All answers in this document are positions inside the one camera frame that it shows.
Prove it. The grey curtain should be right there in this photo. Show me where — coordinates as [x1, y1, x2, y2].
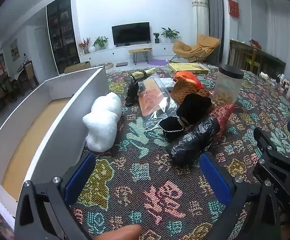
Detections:
[199, 0, 231, 65]

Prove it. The white standing air conditioner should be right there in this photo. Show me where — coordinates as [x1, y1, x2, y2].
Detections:
[191, 0, 210, 39]

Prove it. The dark glass display cabinet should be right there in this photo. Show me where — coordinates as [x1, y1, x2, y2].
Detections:
[46, 0, 81, 74]

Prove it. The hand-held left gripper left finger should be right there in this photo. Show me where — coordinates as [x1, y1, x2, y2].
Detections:
[15, 152, 97, 240]

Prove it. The clear plastic jar black lid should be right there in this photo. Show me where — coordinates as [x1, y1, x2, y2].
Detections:
[212, 64, 244, 105]

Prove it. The white low television cabinet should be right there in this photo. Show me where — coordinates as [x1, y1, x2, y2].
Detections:
[81, 42, 178, 64]

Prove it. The person's left hand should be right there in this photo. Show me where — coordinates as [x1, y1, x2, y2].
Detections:
[95, 224, 142, 240]

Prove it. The white sheer curtain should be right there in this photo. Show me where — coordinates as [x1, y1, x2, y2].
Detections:
[250, 0, 290, 80]

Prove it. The small wooden bench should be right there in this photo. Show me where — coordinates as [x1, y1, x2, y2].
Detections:
[128, 47, 153, 64]

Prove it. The red wall hanging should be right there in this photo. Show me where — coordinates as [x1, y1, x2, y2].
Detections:
[228, 0, 241, 19]

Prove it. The yellow rolled bundle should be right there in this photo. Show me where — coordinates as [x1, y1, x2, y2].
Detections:
[131, 67, 156, 79]

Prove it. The row of small bottles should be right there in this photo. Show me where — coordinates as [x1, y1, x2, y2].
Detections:
[258, 71, 290, 115]

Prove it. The orange cloth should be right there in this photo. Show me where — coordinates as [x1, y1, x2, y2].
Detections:
[173, 71, 205, 90]

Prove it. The cardboard box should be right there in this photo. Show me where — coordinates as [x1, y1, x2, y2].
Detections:
[64, 61, 91, 74]

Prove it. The red patterned cloth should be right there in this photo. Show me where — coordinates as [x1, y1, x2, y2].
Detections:
[208, 103, 236, 140]

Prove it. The bushy green potted plant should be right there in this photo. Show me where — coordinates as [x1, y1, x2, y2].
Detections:
[92, 36, 109, 50]

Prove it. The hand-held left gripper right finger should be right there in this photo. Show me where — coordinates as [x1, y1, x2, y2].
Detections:
[199, 152, 281, 240]

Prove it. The red flower bouquet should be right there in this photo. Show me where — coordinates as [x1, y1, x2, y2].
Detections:
[78, 38, 91, 55]

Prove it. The large white box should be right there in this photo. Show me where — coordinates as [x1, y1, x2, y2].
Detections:
[0, 66, 110, 232]

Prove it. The yellow lounge chair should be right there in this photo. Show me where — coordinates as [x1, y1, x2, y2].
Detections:
[170, 34, 221, 63]

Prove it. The white fluffy towel bundle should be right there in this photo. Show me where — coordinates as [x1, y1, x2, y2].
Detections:
[82, 92, 123, 153]

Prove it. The clear plastic bag orange garment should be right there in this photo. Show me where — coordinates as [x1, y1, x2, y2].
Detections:
[136, 74, 180, 130]

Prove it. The black plush cloth braided trim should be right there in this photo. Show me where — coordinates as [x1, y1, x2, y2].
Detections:
[158, 93, 213, 140]

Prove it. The grey printed packet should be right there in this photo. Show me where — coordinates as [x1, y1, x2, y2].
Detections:
[158, 77, 176, 92]

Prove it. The yellow flat box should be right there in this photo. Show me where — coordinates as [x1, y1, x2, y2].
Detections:
[168, 62, 211, 75]

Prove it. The patterned woven blanket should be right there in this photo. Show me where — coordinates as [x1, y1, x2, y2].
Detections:
[70, 64, 290, 240]

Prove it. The black plastic bag roll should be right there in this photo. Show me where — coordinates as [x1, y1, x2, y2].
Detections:
[166, 115, 221, 167]

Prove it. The framed wall painting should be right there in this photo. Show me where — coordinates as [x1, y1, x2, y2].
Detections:
[9, 39, 20, 61]

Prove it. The wooden dining chair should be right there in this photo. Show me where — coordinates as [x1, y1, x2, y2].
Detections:
[23, 60, 39, 89]

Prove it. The black flat television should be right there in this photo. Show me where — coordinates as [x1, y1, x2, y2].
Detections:
[111, 22, 151, 47]

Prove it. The broad leaf potted plant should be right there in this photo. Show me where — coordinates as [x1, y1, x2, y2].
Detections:
[161, 27, 180, 43]

